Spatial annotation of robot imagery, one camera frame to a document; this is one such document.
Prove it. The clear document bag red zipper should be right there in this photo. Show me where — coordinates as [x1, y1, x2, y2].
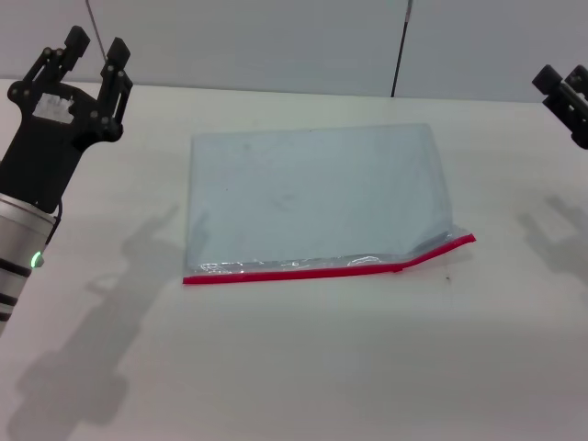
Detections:
[182, 122, 477, 287]

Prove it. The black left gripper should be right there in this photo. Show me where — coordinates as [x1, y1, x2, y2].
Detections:
[0, 26, 134, 213]

